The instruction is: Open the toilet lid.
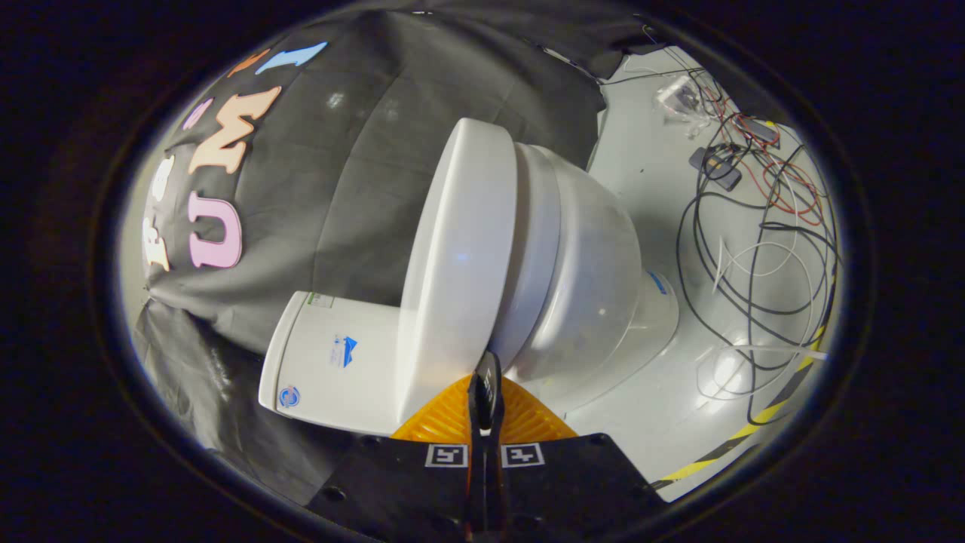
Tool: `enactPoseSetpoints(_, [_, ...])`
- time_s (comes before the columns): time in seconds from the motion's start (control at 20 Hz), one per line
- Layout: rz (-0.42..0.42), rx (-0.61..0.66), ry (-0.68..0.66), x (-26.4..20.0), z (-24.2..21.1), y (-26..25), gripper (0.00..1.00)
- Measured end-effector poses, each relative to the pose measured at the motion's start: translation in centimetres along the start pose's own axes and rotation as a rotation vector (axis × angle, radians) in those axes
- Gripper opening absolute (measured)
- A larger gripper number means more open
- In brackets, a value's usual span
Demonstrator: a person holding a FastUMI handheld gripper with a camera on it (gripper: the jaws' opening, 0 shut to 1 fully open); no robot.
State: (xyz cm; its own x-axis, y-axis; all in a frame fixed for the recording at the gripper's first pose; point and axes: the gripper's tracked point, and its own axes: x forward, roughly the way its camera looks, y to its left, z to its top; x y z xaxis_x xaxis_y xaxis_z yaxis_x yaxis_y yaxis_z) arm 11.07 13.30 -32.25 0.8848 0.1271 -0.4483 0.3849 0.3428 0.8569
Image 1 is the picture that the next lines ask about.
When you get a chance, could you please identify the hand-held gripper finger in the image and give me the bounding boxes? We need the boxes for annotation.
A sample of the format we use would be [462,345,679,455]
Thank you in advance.
[305,368,488,543]
[486,368,669,543]

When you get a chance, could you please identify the black round lid handle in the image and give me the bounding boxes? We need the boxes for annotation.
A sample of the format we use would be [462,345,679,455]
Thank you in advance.
[475,349,504,397]

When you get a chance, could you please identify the white toilet lid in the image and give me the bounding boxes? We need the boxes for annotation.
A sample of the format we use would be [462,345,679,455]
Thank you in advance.
[397,118,519,423]

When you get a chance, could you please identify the white ceramic toilet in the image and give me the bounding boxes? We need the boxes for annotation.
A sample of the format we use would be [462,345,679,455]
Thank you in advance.
[259,141,679,437]

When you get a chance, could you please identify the white toilet seat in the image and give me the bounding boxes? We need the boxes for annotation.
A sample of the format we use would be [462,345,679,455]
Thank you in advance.
[489,143,563,370]

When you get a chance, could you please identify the white toilet tank cover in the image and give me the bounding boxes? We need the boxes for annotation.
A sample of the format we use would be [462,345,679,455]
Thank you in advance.
[259,292,306,414]

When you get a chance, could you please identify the yellow black hazard tape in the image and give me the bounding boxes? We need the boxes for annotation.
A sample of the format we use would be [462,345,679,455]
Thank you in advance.
[652,324,827,488]

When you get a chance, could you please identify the black backdrop cloth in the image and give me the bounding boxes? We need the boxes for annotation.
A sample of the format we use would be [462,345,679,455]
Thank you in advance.
[132,4,657,506]

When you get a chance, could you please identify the black power adapter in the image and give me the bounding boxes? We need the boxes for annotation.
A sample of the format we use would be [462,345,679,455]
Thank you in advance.
[688,146,744,192]

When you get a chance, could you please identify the clear plastic bag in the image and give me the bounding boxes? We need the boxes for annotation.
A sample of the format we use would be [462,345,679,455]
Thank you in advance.
[654,73,714,126]

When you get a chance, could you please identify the small black device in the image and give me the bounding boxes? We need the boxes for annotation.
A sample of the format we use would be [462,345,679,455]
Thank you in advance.
[742,116,782,149]

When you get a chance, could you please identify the tangle of floor cables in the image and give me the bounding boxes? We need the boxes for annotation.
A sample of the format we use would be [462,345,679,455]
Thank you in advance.
[673,64,842,428]

